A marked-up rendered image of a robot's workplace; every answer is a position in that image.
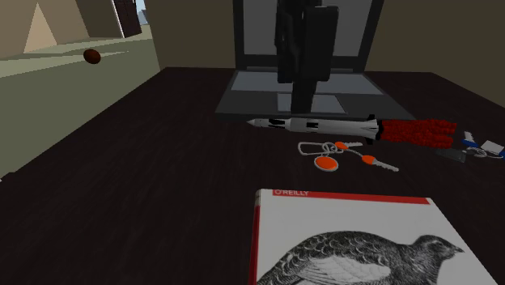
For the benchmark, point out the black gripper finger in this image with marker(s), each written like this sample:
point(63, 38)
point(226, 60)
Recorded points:
point(303, 98)

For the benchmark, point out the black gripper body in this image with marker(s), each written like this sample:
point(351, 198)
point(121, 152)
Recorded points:
point(315, 39)

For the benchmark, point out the white toy rocket red flames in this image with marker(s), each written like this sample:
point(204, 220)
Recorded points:
point(335, 126)

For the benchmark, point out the grey open laptop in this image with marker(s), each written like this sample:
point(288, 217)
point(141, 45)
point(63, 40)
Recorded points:
point(252, 85)

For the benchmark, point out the white book with bird picture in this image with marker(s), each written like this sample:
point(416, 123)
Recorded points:
point(355, 221)

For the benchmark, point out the dark wooden desk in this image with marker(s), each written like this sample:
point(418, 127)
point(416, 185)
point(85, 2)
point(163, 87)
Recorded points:
point(150, 177)

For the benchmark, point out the dark brown door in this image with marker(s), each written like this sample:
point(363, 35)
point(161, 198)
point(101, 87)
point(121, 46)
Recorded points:
point(128, 17)

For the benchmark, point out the brown ball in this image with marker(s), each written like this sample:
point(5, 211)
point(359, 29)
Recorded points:
point(92, 56)

